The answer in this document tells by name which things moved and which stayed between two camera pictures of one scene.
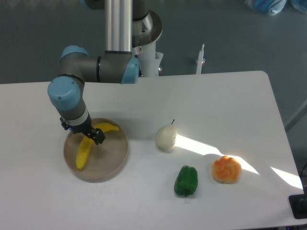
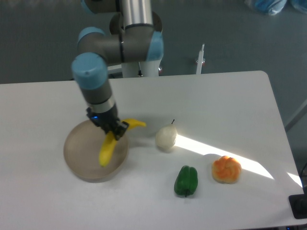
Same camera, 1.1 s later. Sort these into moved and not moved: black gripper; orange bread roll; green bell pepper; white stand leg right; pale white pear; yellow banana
Moved: black gripper; yellow banana
Not moved: orange bread roll; white stand leg right; green bell pepper; pale white pear
